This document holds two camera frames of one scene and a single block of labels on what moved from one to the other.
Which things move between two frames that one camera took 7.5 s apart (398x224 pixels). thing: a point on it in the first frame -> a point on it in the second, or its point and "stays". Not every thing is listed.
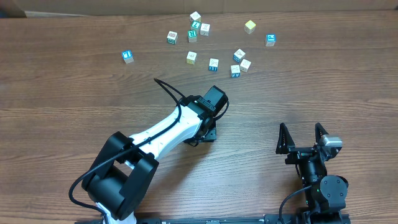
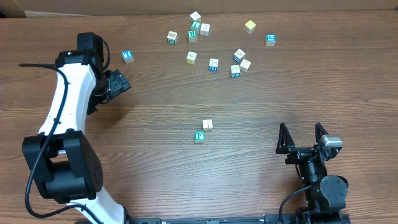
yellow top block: (249, 27) stays
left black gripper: (210, 134) -> (119, 83)
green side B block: (172, 38) stays
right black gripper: (302, 152) stays
